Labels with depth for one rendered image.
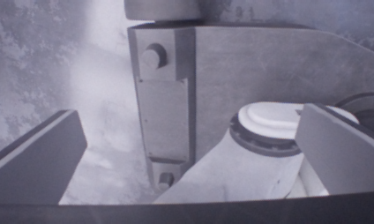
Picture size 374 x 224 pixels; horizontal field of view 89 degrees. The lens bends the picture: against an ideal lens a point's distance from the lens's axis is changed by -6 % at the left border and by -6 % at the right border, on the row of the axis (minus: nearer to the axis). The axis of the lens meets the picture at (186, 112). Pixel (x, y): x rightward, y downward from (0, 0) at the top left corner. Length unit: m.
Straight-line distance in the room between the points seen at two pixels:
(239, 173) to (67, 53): 0.70
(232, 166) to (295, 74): 0.26
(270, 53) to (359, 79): 0.20
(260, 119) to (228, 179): 0.12
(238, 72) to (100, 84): 0.51
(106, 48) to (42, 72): 0.31
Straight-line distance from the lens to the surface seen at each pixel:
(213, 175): 0.30
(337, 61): 0.52
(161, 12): 0.44
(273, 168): 0.33
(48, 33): 0.86
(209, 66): 0.47
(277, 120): 0.36
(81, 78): 0.83
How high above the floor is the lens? 0.62
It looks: 60 degrees down
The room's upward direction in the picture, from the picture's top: 160 degrees counter-clockwise
